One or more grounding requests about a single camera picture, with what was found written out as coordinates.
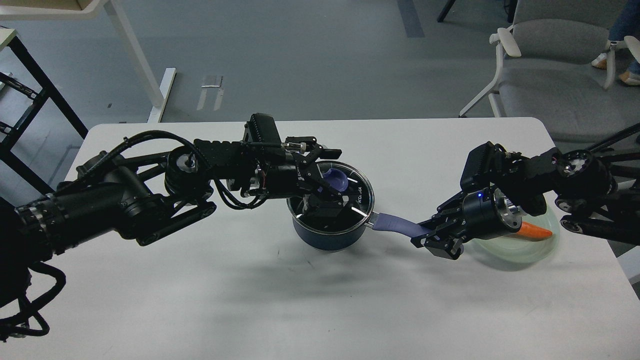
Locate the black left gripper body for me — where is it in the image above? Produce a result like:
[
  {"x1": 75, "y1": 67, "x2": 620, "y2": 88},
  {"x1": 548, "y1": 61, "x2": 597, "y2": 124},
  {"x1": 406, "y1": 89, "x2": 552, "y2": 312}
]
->
[{"x1": 257, "y1": 150, "x2": 320, "y2": 198}]

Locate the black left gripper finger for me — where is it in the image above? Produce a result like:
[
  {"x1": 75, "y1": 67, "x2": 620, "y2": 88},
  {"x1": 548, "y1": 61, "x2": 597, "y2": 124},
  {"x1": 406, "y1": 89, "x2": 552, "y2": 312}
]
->
[
  {"x1": 285, "y1": 136, "x2": 343, "y2": 163},
  {"x1": 302, "y1": 176, "x2": 349, "y2": 223}
]

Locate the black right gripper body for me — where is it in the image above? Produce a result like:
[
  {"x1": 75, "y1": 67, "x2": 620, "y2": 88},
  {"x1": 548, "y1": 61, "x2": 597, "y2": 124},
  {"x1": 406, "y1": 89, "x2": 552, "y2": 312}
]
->
[{"x1": 462, "y1": 187, "x2": 526, "y2": 240}]

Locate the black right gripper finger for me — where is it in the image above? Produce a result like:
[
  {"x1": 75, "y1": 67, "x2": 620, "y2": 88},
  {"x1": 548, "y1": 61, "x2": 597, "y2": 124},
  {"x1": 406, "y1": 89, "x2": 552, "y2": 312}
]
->
[
  {"x1": 430, "y1": 191, "x2": 470, "y2": 226},
  {"x1": 410, "y1": 227, "x2": 465, "y2": 260}
]

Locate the glass pot lid purple knob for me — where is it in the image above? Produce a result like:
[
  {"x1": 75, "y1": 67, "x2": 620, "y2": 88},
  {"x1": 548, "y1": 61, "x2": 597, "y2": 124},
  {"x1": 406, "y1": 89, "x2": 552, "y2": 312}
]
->
[{"x1": 287, "y1": 160, "x2": 375, "y2": 234}]

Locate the blue saucepan with purple handle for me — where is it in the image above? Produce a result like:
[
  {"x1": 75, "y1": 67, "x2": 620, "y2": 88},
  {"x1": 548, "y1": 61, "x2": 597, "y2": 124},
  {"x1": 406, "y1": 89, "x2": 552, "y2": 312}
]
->
[{"x1": 286, "y1": 161, "x2": 429, "y2": 252}]

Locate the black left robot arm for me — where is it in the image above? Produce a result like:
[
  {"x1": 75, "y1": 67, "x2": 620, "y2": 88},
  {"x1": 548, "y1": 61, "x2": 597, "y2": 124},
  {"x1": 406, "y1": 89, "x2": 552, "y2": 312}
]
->
[{"x1": 0, "y1": 113, "x2": 349, "y2": 341}]

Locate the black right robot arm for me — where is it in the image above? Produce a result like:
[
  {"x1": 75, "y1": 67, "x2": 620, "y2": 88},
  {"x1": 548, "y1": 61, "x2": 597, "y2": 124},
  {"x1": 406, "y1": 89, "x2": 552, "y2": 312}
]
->
[{"x1": 410, "y1": 124, "x2": 640, "y2": 260}]

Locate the orange toy carrot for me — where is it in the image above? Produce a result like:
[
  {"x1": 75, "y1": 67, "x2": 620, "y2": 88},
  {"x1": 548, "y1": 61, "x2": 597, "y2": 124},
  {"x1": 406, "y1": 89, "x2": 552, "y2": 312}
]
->
[{"x1": 514, "y1": 221, "x2": 554, "y2": 242}]

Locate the pale green plate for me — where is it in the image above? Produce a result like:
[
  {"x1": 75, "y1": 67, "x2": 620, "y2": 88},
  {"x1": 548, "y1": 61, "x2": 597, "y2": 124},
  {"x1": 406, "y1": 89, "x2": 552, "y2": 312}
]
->
[{"x1": 470, "y1": 206, "x2": 560, "y2": 264}]

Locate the grey office chair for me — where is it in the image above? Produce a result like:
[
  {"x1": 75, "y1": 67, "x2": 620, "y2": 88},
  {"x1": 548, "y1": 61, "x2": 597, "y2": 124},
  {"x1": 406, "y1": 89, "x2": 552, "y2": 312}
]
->
[{"x1": 459, "y1": 0, "x2": 636, "y2": 143}]

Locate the person in jeans and sneakers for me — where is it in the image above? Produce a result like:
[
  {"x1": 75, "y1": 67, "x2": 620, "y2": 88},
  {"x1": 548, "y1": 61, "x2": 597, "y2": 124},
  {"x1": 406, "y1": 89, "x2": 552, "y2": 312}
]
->
[{"x1": 606, "y1": 0, "x2": 640, "y2": 87}]

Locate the black metal rack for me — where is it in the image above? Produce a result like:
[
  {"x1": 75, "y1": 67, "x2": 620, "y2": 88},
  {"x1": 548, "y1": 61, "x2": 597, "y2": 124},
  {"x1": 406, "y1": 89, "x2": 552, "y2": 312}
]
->
[{"x1": 0, "y1": 27, "x2": 89, "y2": 195}]

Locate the white table leg frame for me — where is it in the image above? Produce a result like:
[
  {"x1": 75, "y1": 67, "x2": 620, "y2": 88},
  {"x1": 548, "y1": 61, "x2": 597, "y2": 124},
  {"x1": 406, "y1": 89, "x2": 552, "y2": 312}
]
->
[{"x1": 0, "y1": 0, "x2": 178, "y2": 124}]

